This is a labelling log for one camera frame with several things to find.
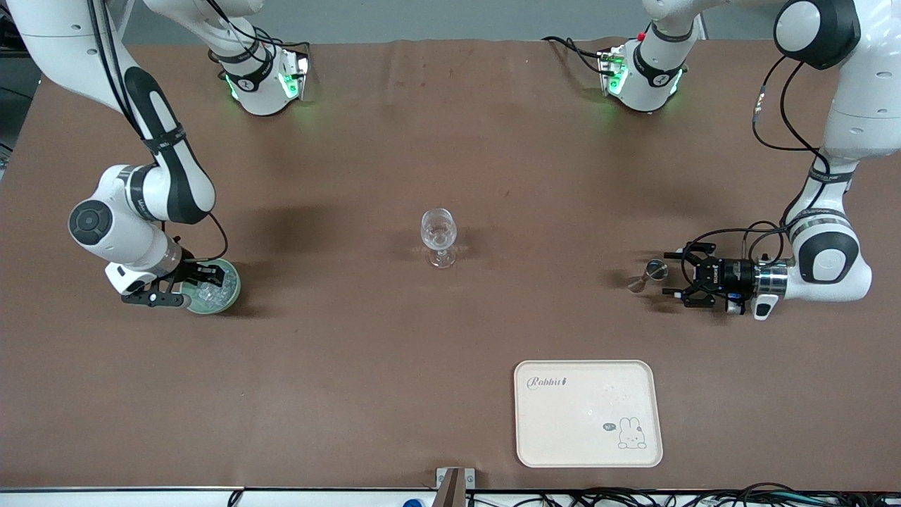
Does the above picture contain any steel double jigger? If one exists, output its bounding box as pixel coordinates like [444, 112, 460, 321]
[626, 259, 669, 293]

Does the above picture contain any heap of clear ice cubes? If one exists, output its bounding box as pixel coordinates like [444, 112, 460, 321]
[184, 266, 234, 308]

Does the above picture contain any clear stemmed wine glass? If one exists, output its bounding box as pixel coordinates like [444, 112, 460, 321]
[420, 208, 458, 269]

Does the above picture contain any pale green ceramic bowl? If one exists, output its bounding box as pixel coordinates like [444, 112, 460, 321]
[176, 258, 241, 315]

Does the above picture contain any white rabbit print tray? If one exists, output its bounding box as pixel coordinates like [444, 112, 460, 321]
[514, 360, 664, 468]

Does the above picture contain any brown table mat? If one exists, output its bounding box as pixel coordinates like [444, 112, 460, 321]
[0, 39, 901, 492]

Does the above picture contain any green lit base connector panel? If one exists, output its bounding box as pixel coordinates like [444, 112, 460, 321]
[598, 48, 629, 96]
[278, 51, 310, 101]

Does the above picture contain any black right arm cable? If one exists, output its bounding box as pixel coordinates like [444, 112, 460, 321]
[84, 0, 229, 263]

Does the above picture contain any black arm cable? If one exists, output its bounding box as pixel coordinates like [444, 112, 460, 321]
[84, 0, 229, 263]
[679, 55, 835, 267]

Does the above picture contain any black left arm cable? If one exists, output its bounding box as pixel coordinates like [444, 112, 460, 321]
[679, 55, 835, 267]

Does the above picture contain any tangle of black cables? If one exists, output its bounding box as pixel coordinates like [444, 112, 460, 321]
[465, 482, 901, 507]

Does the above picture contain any black base cable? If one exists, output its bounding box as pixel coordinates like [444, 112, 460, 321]
[542, 35, 607, 75]

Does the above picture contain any metal bracket with wooden post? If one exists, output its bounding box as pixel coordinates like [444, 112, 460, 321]
[436, 468, 477, 507]

